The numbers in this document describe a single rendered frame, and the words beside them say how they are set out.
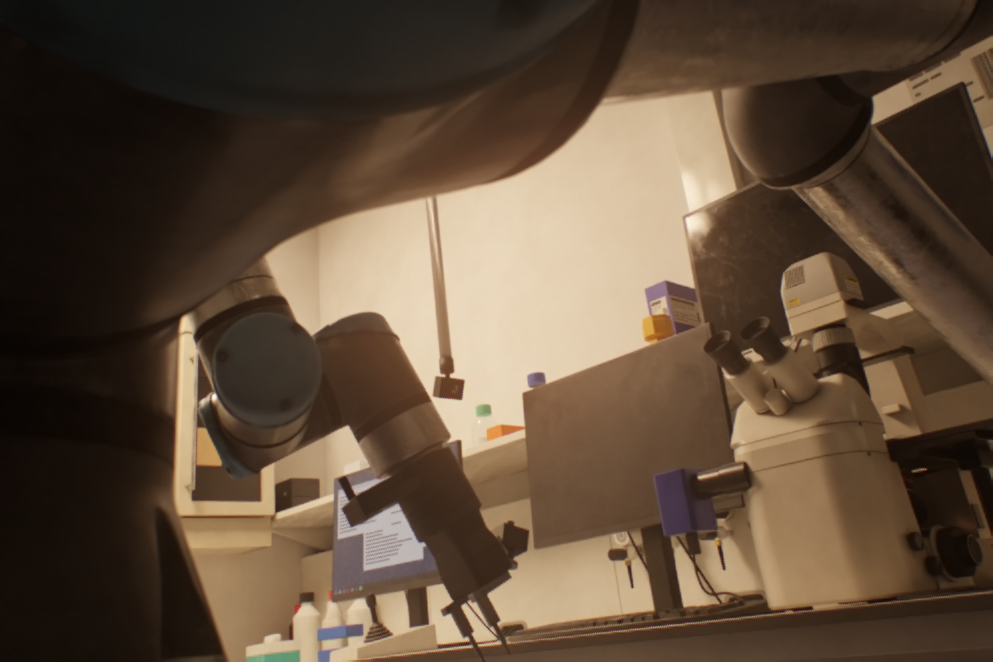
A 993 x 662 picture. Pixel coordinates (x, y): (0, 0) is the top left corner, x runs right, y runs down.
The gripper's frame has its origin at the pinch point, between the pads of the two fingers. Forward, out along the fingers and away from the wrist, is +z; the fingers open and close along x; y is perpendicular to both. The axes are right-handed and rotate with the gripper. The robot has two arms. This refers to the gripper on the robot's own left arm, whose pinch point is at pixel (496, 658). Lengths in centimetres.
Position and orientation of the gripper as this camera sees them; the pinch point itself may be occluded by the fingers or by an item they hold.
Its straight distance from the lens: 95.4
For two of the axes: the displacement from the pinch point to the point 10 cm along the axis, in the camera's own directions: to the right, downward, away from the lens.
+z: 5.0, 8.3, -2.6
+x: -4.6, 5.0, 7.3
